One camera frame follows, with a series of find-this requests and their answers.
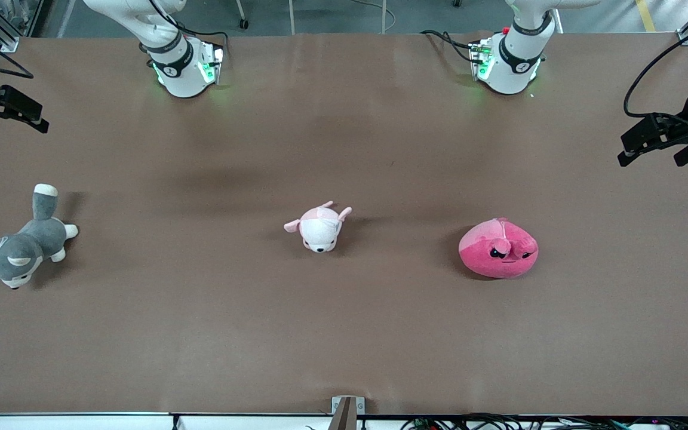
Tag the pink round plush toy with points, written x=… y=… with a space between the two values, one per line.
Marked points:
x=493 y=263

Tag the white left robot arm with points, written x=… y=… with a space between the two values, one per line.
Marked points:
x=514 y=65

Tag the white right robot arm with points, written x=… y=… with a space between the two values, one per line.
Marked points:
x=183 y=77

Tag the grey white husky plush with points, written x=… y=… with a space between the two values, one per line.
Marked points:
x=33 y=239

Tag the chair leg with caster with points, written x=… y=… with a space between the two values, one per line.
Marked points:
x=242 y=24

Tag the thin white pole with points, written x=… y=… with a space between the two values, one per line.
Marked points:
x=291 y=18
x=384 y=18

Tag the small white pink plush dog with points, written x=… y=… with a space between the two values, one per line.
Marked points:
x=320 y=230

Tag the brown table cover mat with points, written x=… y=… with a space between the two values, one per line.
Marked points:
x=380 y=334

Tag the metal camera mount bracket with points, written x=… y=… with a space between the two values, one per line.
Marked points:
x=347 y=415

